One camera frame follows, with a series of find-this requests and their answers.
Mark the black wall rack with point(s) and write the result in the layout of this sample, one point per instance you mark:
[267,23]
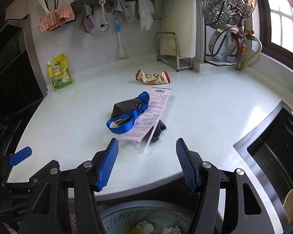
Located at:
[230,61]

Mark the white hanging cloth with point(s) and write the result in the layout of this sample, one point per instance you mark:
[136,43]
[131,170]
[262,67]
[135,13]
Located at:
[145,11]

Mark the steel steamer basket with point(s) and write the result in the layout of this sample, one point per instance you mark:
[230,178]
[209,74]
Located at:
[227,12]

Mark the grey purple hanging cloth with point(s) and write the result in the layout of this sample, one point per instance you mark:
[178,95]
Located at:
[86,24]

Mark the pink printed receipt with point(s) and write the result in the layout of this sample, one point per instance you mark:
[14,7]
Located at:
[147,120]

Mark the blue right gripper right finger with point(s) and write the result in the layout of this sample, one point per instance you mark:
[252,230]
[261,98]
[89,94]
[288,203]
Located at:
[186,163]

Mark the white cutting board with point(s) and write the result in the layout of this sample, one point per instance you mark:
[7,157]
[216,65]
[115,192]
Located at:
[179,16]

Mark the yellow green refill pouch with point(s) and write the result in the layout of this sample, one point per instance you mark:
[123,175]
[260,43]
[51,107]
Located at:
[59,73]

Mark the blue white bottle brush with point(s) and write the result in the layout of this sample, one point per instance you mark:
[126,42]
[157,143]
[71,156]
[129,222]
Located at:
[120,50]

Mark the black kitchen sink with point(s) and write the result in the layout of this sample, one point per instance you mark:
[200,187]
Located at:
[268,151]

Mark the steel cutting board stand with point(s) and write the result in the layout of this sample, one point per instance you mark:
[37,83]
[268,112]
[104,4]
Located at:
[168,51]

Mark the pink wavy sponge cloth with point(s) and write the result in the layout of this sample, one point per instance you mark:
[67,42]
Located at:
[56,18]

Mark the dark grey rag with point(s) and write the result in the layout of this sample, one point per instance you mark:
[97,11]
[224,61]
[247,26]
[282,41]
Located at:
[125,113]

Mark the red white snack wrapper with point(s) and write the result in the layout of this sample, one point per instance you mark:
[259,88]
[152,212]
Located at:
[152,79]

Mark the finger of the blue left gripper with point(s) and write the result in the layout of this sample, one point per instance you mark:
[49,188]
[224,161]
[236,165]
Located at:
[20,156]

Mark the steel ladle spoon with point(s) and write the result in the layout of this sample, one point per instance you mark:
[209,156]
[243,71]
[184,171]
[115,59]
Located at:
[105,25]

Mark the pot lid with brown handle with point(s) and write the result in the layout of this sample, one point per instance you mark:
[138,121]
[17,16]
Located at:
[226,41]

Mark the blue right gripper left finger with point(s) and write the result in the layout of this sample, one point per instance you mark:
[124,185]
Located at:
[105,163]

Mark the black oven appliance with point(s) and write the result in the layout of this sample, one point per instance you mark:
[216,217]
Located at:
[22,86]

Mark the trash bin with bag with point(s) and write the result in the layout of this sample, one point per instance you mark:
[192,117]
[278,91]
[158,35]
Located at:
[123,217]

